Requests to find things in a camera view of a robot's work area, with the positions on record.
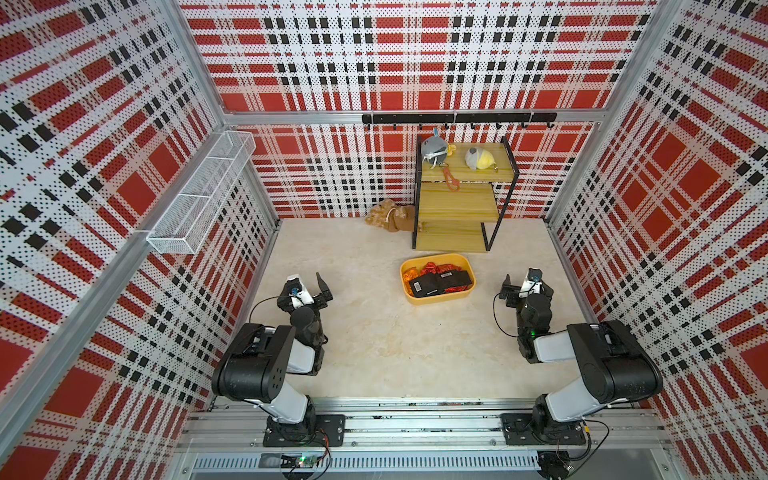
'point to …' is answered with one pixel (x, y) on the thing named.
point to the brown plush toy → (393, 218)
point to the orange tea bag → (409, 275)
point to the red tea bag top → (430, 267)
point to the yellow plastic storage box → (459, 260)
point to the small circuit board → (296, 461)
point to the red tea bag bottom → (444, 268)
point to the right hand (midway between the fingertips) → (527, 276)
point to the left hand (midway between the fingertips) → (308, 278)
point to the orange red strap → (452, 182)
